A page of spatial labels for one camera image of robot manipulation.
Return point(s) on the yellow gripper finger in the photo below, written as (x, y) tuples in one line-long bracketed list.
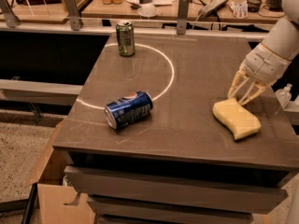
[(255, 89), (240, 79)]

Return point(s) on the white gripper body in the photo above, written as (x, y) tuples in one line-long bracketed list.
[(265, 66)]

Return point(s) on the yellow sponge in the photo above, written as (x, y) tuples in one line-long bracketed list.
[(236, 118)]

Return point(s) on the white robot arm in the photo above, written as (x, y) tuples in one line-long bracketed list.
[(283, 38)]

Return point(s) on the blue pepsi can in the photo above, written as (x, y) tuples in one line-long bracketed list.
[(128, 109)]

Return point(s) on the green soda can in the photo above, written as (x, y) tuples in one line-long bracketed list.
[(126, 38)]

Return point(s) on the clear plastic bottle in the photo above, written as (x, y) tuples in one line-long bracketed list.
[(284, 95)]

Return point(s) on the black round container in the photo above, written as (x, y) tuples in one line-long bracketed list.
[(254, 5)]

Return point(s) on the white printed cup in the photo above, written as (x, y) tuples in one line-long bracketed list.
[(240, 10)]

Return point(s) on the white power strip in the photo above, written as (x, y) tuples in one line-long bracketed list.
[(209, 8)]

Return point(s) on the grey drawer cabinet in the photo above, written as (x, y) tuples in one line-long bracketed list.
[(177, 165)]

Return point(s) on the white bowl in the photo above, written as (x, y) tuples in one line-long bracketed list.
[(148, 11)]

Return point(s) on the cardboard box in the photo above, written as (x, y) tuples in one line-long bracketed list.
[(58, 202)]

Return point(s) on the metal railing post right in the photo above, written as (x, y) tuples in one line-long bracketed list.
[(183, 7)]

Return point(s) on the metal railing post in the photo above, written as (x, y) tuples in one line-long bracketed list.
[(73, 14), (183, 7), (11, 19)]

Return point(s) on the metal railing post middle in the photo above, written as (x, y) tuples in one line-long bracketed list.
[(73, 14)]

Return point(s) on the metal railing post left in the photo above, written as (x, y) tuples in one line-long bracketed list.
[(11, 19)]

